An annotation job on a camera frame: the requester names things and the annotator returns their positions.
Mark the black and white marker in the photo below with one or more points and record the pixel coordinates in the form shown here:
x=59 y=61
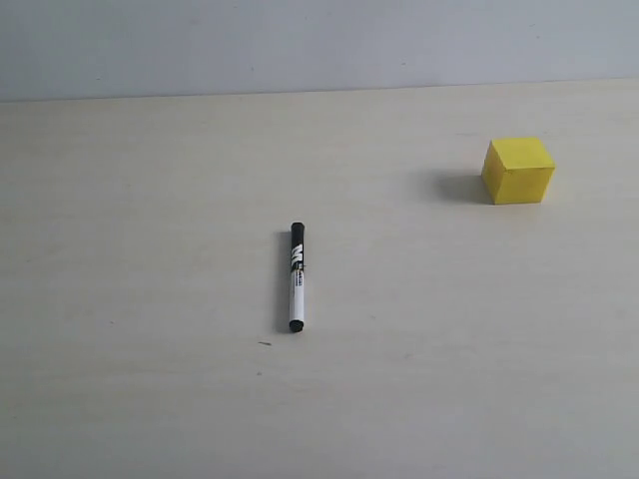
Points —
x=297 y=292

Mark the yellow cube block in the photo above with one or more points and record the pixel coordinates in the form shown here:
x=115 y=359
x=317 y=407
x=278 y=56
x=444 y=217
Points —
x=517 y=170

